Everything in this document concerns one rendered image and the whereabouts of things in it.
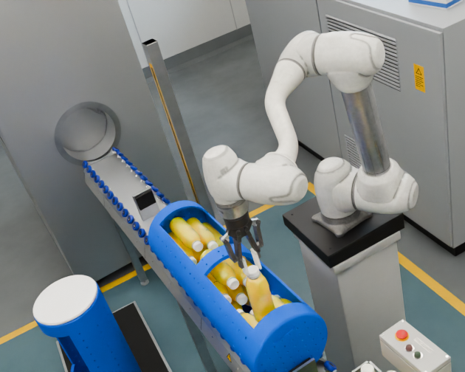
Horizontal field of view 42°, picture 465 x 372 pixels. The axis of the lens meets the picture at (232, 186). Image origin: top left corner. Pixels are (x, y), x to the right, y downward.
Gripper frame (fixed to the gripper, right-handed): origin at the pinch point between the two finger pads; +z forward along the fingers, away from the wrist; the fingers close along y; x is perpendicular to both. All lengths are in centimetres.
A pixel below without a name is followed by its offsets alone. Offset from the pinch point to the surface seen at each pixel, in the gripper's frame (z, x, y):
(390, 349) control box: 34, 30, -25
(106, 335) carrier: 56, -67, 46
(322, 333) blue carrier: 32.3, 11.7, -12.4
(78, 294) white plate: 37, -77, 48
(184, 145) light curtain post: 28, -132, -33
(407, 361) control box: 32, 38, -25
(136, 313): 126, -149, 24
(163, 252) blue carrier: 26, -59, 12
